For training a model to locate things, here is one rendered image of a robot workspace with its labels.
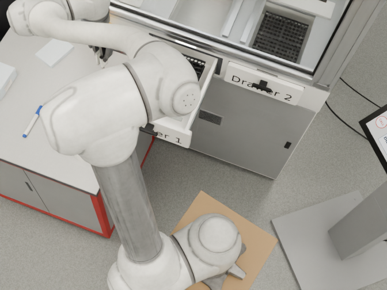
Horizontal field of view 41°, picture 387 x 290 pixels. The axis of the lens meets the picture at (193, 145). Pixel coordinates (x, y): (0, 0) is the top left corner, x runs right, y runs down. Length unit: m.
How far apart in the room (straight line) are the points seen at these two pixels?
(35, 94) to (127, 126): 1.08
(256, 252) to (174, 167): 1.10
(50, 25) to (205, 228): 0.67
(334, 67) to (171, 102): 0.89
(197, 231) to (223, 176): 1.29
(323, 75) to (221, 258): 0.75
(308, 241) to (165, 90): 1.77
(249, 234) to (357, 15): 0.75
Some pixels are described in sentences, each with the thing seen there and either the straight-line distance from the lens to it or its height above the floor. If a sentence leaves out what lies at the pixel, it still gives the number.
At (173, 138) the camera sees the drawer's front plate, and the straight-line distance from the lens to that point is 1.81.
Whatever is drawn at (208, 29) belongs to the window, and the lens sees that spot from 1.83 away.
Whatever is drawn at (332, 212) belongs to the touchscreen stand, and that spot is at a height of 0.04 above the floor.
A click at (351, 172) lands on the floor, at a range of 2.87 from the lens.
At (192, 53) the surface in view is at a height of 0.87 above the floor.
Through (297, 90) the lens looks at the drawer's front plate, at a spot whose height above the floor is 0.92.
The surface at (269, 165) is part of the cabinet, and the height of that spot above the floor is 0.21.
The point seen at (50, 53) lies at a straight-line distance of 2.12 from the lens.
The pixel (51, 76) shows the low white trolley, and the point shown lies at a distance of 2.08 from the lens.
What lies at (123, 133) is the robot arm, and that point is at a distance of 1.01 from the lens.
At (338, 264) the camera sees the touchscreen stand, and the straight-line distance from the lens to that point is 2.65.
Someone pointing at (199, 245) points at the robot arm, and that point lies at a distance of 1.41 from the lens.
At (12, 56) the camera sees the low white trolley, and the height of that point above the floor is 0.76.
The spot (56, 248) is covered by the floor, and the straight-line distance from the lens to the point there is 2.60.
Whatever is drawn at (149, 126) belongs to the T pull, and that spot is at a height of 0.91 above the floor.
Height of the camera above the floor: 2.49
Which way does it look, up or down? 65 degrees down
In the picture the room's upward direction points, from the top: 9 degrees clockwise
